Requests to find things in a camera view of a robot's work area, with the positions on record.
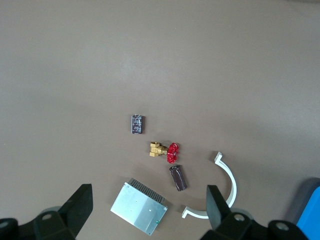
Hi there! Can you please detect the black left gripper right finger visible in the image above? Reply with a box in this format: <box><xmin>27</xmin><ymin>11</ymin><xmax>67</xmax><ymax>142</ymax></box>
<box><xmin>199</xmin><ymin>184</ymin><xmax>316</xmax><ymax>240</ymax></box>

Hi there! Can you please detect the silver metal power supply box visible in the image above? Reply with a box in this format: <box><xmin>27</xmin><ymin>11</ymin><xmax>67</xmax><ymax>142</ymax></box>
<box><xmin>110</xmin><ymin>177</ymin><xmax>169</xmax><ymax>236</ymax></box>

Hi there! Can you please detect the white curved plastic bracket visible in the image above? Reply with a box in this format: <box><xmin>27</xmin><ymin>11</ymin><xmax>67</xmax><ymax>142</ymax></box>
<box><xmin>181</xmin><ymin>151</ymin><xmax>238</xmax><ymax>220</ymax></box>

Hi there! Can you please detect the brass valve with red handwheel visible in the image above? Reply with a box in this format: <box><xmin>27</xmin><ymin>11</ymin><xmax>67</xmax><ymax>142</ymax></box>
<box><xmin>149</xmin><ymin>141</ymin><xmax>180</xmax><ymax>165</ymax></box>

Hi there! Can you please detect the brown table cover mat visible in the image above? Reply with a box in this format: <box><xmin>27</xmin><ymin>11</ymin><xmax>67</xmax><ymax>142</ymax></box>
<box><xmin>0</xmin><ymin>0</ymin><xmax>320</xmax><ymax>240</ymax></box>

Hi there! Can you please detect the black capacitor with white print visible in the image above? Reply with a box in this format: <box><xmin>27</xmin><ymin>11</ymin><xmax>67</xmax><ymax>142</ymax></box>
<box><xmin>130</xmin><ymin>114</ymin><xmax>146</xmax><ymax>136</ymax></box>

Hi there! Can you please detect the dark brown cylindrical capacitor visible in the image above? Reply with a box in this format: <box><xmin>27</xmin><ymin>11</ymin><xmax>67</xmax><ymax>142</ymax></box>
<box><xmin>169</xmin><ymin>164</ymin><xmax>189</xmax><ymax>192</ymax></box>

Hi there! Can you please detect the blue plastic tray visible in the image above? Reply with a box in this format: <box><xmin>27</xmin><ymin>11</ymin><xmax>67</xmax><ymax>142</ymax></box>
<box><xmin>295</xmin><ymin>178</ymin><xmax>320</xmax><ymax>230</ymax></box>

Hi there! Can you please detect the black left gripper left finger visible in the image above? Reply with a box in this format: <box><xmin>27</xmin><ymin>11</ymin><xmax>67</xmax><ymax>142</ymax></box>
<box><xmin>0</xmin><ymin>183</ymin><xmax>94</xmax><ymax>240</ymax></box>

